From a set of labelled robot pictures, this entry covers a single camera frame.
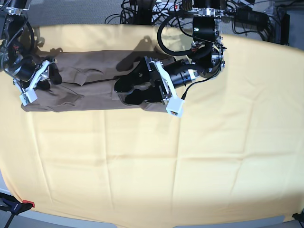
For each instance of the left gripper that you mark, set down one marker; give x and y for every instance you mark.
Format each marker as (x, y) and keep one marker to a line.
(144, 83)

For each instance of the yellow table cloth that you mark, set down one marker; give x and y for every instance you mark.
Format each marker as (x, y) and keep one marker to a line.
(236, 154)

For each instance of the brown T-shirt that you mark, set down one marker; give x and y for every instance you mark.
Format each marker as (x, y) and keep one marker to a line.
(88, 80)

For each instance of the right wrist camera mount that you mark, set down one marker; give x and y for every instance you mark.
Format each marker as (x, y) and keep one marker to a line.
(27, 75)

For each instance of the black centre stand post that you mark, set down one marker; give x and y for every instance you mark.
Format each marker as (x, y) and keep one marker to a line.
(144, 12)

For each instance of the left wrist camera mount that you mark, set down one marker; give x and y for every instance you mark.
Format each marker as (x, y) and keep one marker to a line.
(175, 104)

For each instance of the blue red table clamp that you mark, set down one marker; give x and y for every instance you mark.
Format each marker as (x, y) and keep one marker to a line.
(10, 204)

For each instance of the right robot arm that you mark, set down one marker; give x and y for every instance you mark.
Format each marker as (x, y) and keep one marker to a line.
(16, 34)

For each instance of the white power strip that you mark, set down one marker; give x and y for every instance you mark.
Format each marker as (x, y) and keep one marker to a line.
(166, 7)

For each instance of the black clamp right corner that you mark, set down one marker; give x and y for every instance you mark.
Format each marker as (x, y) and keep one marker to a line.
(299, 217)

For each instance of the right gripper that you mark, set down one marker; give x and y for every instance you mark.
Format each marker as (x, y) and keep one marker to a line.
(54, 75)

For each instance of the black power adapter box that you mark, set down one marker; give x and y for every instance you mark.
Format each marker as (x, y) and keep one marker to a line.
(251, 17)

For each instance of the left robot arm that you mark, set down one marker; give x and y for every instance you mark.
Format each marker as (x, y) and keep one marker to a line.
(206, 52)

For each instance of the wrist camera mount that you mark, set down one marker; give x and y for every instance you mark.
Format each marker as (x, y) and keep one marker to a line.
(27, 75)
(175, 104)

